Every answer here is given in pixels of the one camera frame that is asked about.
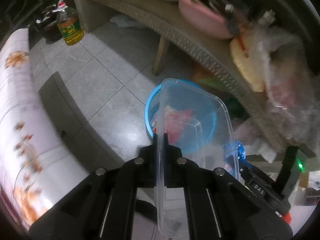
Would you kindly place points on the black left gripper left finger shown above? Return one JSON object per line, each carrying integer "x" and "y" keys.
{"x": 101, "y": 206}

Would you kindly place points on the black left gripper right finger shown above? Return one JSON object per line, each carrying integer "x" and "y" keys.
{"x": 219, "y": 206}

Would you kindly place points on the clear plastic food container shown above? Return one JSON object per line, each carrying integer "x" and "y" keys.
{"x": 170, "y": 203}

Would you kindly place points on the blue wrapper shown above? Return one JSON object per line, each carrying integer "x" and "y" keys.
{"x": 233, "y": 152}

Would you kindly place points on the clear plastic bag of trash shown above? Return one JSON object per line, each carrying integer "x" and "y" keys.
{"x": 273, "y": 61}

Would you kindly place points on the blue plastic trash basket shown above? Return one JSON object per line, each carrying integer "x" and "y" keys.
{"x": 190, "y": 116}

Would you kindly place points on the floral tablecloth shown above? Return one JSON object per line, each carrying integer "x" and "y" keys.
{"x": 37, "y": 168}

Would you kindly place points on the pink plastic basin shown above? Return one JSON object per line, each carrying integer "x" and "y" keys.
{"x": 204, "y": 19}

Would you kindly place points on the cooking oil bottle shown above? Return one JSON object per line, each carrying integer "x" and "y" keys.
{"x": 68, "y": 23}

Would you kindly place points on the dark jar on floor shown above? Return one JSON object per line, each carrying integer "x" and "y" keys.
{"x": 46, "y": 24}

